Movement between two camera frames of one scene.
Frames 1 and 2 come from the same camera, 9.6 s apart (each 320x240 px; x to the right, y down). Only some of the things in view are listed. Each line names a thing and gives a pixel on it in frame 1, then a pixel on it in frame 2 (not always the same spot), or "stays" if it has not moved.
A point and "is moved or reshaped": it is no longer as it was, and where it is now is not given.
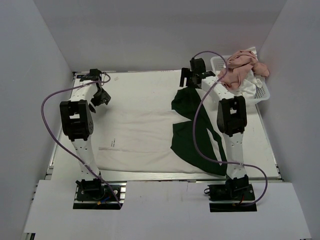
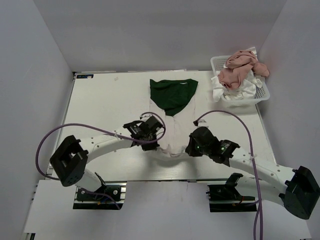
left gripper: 105,98 → 151,146
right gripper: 185,73 → 190,149
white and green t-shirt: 159,128 is moved or reshaped
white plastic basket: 261,93 stays
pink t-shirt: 238,64 stays
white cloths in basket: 249,81 stays
